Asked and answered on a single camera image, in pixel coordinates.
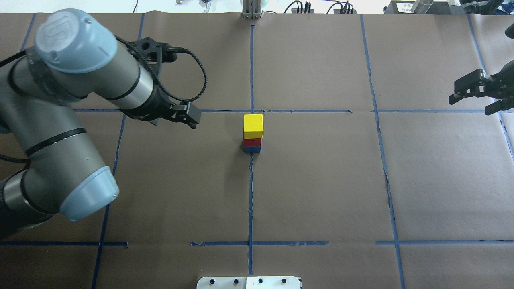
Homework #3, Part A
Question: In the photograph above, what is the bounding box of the aluminium frame post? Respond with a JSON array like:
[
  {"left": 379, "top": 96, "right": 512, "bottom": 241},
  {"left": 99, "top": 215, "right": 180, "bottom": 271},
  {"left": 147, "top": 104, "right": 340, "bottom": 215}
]
[{"left": 241, "top": 0, "right": 263, "bottom": 20}]

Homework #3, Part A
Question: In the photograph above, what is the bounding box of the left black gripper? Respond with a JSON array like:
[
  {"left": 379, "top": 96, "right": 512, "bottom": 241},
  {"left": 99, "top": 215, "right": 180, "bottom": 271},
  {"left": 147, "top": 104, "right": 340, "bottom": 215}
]
[{"left": 127, "top": 86, "right": 201, "bottom": 129}]

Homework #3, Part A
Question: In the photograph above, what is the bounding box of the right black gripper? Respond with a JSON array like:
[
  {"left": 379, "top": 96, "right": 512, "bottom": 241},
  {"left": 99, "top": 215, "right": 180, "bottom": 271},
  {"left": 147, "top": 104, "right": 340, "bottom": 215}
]
[{"left": 448, "top": 60, "right": 514, "bottom": 116}]

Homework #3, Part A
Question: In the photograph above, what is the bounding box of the black power strip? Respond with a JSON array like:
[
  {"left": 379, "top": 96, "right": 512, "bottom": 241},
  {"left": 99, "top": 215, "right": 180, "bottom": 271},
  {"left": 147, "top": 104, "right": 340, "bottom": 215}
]
[{"left": 281, "top": 0, "right": 357, "bottom": 14}]

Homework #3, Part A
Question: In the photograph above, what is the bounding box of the blue cube block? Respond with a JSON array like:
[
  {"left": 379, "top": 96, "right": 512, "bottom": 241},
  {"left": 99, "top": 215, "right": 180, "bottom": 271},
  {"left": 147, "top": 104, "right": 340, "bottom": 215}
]
[{"left": 243, "top": 146, "right": 262, "bottom": 153}]

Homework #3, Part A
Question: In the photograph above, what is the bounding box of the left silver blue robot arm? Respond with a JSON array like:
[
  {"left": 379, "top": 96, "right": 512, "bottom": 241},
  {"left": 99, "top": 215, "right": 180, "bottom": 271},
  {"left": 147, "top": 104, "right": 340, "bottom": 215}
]
[{"left": 1, "top": 8, "right": 208, "bottom": 238}]

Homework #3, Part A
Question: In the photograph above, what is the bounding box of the yellow cube block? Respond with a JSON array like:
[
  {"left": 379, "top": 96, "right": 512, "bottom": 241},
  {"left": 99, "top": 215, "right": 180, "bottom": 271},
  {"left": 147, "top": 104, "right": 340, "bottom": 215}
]
[{"left": 243, "top": 114, "right": 264, "bottom": 139}]

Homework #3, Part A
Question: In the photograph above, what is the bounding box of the white mast base bracket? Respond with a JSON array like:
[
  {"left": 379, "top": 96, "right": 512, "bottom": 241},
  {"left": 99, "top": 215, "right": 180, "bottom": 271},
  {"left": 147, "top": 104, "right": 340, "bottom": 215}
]
[{"left": 196, "top": 276, "right": 303, "bottom": 289}]

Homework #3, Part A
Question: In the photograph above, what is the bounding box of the red cube block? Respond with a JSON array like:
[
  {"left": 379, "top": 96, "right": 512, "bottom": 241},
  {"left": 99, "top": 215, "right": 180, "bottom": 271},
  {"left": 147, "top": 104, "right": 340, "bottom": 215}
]
[{"left": 243, "top": 138, "right": 262, "bottom": 147}]

